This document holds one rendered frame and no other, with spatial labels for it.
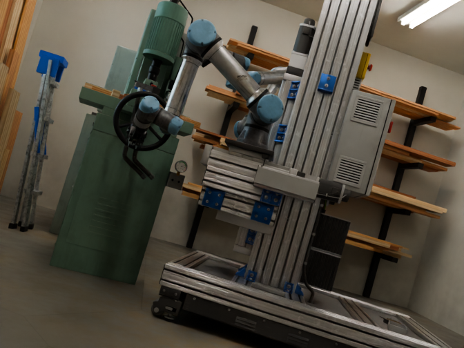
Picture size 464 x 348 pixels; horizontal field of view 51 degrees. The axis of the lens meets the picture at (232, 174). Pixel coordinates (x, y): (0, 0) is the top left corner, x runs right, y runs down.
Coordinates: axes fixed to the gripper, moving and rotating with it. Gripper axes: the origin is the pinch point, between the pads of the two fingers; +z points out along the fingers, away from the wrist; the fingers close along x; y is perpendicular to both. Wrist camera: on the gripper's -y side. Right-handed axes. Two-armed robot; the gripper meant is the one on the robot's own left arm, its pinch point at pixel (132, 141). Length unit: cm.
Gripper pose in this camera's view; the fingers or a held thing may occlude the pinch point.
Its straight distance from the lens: 232.7
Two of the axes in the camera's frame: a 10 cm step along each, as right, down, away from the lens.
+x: 9.2, 2.9, 2.8
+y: -1.0, 8.4, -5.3
